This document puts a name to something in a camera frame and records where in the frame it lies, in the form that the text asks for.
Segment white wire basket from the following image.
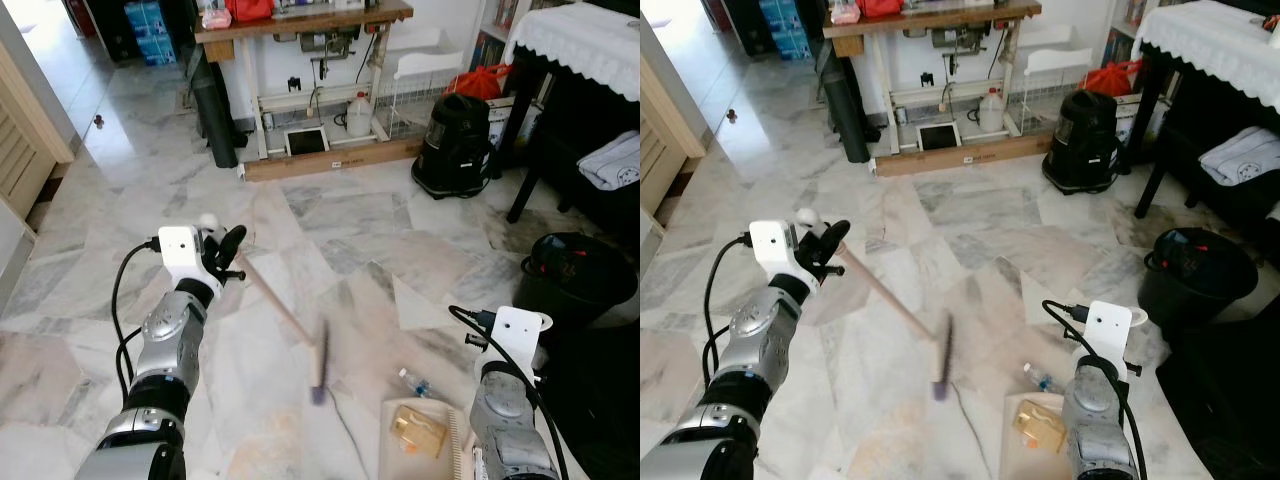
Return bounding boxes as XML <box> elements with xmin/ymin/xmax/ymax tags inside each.
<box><xmin>1014</xmin><ymin>43</ymin><xmax>1097</xmax><ymax>137</ymax></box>
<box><xmin>384</xmin><ymin>48</ymin><xmax>467</xmax><ymax>142</ymax></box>

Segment light wooden louvred cabinet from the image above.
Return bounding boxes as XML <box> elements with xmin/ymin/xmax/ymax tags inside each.
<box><xmin>640</xmin><ymin>20</ymin><xmax>707</xmax><ymax>218</ymax></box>
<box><xmin>0</xmin><ymin>40</ymin><xmax>77</xmax><ymax>233</ymax></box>

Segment red plastic bag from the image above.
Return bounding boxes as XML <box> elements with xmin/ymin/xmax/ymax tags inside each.
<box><xmin>446</xmin><ymin>64</ymin><xmax>512</xmax><ymax>102</ymax></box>
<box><xmin>1079</xmin><ymin>59</ymin><xmax>1144</xmax><ymax>99</ymax></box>

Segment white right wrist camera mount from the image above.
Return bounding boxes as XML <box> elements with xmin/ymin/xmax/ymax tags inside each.
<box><xmin>1084</xmin><ymin>299</ymin><xmax>1152</xmax><ymax>377</ymax></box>
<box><xmin>491</xmin><ymin>305</ymin><xmax>554</xmax><ymax>387</ymax></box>

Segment black wooden table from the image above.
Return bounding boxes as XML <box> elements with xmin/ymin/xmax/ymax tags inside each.
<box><xmin>505</xmin><ymin>45</ymin><xmax>641</xmax><ymax>246</ymax></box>
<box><xmin>1134</xmin><ymin>45</ymin><xmax>1280</xmax><ymax>239</ymax></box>

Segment black canister vacuum cleaner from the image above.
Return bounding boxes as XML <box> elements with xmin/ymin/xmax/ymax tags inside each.
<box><xmin>1041</xmin><ymin>89</ymin><xmax>1127</xmax><ymax>197</ymax></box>
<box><xmin>412</xmin><ymin>92</ymin><xmax>497</xmax><ymax>200</ymax></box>

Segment long brown cardboard box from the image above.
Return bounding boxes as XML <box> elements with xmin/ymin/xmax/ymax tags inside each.
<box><xmin>872</xmin><ymin>133</ymin><xmax>1052</xmax><ymax>180</ymax></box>
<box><xmin>242</xmin><ymin>138</ymin><xmax>427</xmax><ymax>184</ymax></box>

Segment black round waste bin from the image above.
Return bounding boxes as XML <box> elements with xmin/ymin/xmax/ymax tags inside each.
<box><xmin>514</xmin><ymin>232</ymin><xmax>639</xmax><ymax>333</ymax></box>
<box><xmin>1137</xmin><ymin>227</ymin><xmax>1260</xmax><ymax>333</ymax></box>

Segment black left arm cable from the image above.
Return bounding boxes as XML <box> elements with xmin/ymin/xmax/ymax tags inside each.
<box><xmin>699</xmin><ymin>234</ymin><xmax>753</xmax><ymax>401</ymax></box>
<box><xmin>109</xmin><ymin>237</ymin><xmax>163</xmax><ymax>403</ymax></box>

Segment wooden sewing machine table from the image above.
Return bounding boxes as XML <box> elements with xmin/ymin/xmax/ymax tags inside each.
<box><xmin>821</xmin><ymin>0</ymin><xmax>1042</xmax><ymax>161</ymax></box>
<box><xmin>194</xmin><ymin>0</ymin><xmax>417</xmax><ymax>166</ymax></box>

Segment translucent plastic jug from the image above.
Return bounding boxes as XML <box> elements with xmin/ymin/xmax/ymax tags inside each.
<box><xmin>344</xmin><ymin>91</ymin><xmax>375</xmax><ymax>139</ymax></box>
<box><xmin>976</xmin><ymin>86</ymin><xmax>1007</xmax><ymax>134</ymax></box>

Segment white bookshelf with books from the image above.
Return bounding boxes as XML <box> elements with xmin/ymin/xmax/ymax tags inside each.
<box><xmin>1100</xmin><ymin>0</ymin><xmax>1151</xmax><ymax>69</ymax></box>
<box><xmin>469</xmin><ymin>0</ymin><xmax>523</xmax><ymax>73</ymax></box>

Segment black floor mat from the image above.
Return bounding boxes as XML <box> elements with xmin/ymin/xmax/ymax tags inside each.
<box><xmin>1154</xmin><ymin>318</ymin><xmax>1280</xmax><ymax>480</ymax></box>

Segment blue stacked boxes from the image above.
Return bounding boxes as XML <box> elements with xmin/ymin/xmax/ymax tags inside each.
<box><xmin>124</xmin><ymin>0</ymin><xmax>177</xmax><ymax>67</ymax></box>
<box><xmin>756</xmin><ymin>0</ymin><xmax>812</xmax><ymax>62</ymax></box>

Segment wooden handled broom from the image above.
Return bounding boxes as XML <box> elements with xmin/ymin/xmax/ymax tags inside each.
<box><xmin>796</xmin><ymin>207</ymin><xmax>957</xmax><ymax>404</ymax></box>
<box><xmin>198</xmin><ymin>213</ymin><xmax>332</xmax><ymax>407</ymax></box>

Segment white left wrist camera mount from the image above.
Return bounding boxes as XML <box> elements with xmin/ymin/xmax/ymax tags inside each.
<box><xmin>157</xmin><ymin>226</ymin><xmax>217</xmax><ymax>297</ymax></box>
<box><xmin>748</xmin><ymin>221</ymin><xmax>812</xmax><ymax>297</ymax></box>

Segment white lace tablecloth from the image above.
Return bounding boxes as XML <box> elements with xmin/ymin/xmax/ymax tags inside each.
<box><xmin>1131</xmin><ymin>0</ymin><xmax>1280</xmax><ymax>108</ymax></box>
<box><xmin>504</xmin><ymin>2</ymin><xmax>641</xmax><ymax>103</ymax></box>

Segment folded grey cloth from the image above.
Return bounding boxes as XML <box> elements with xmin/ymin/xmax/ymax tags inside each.
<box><xmin>1199</xmin><ymin>126</ymin><xmax>1280</xmax><ymax>189</ymax></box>
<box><xmin>576</xmin><ymin>129</ymin><xmax>641</xmax><ymax>192</ymax></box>

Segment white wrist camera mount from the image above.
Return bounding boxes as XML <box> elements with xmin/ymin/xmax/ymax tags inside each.
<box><xmin>157</xmin><ymin>226</ymin><xmax>217</xmax><ymax>297</ymax></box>
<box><xmin>1084</xmin><ymin>299</ymin><xmax>1152</xmax><ymax>377</ymax></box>
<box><xmin>491</xmin><ymin>305</ymin><xmax>554</xmax><ymax>387</ymax></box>
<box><xmin>748</xmin><ymin>221</ymin><xmax>812</xmax><ymax>297</ymax></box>

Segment black rolled mat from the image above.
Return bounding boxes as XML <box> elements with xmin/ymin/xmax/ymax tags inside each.
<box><xmin>817</xmin><ymin>43</ymin><xmax>874</xmax><ymax>165</ymax></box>
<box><xmin>189</xmin><ymin>48</ymin><xmax>242</xmax><ymax>170</ymax></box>

